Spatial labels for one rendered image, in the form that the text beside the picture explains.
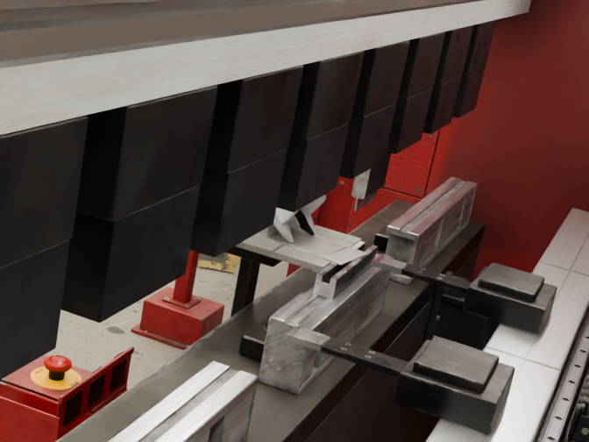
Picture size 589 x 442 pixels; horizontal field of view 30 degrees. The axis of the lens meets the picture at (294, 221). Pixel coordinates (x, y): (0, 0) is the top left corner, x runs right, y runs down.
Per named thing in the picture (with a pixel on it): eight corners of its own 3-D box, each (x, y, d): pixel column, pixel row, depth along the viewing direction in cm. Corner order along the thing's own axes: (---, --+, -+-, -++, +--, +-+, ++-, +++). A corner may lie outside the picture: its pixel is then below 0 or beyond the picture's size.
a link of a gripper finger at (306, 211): (337, 224, 166) (305, 172, 165) (307, 238, 169) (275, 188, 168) (344, 216, 169) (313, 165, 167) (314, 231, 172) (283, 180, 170)
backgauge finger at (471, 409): (305, 330, 137) (313, 292, 136) (508, 395, 129) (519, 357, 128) (269, 360, 126) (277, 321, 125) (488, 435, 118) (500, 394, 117)
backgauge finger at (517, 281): (385, 260, 169) (392, 230, 168) (551, 310, 162) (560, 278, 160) (361, 281, 158) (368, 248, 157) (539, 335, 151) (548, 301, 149)
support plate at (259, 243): (210, 200, 181) (211, 194, 181) (360, 244, 173) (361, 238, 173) (159, 223, 164) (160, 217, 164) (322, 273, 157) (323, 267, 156)
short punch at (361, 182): (368, 196, 167) (381, 136, 164) (380, 199, 166) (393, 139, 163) (348, 210, 157) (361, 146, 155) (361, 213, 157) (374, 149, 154)
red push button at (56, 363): (51, 373, 159) (53, 350, 158) (74, 381, 158) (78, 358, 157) (35, 382, 156) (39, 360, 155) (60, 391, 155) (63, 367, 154)
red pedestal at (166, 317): (157, 314, 385) (195, 82, 361) (221, 335, 377) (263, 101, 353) (129, 331, 367) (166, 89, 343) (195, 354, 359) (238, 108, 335)
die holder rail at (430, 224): (442, 217, 241) (451, 176, 239) (467, 224, 240) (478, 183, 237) (376, 275, 196) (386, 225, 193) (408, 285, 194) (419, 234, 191)
